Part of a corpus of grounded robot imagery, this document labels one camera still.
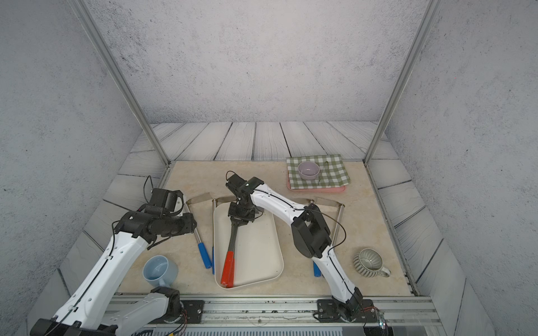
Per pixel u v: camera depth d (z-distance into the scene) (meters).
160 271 0.82
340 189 1.08
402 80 0.87
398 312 0.76
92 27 0.74
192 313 0.74
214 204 1.01
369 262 0.84
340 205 0.99
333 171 1.16
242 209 0.76
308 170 1.13
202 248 0.87
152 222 0.50
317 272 0.62
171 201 0.59
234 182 0.73
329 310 0.73
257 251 0.87
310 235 0.55
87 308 0.39
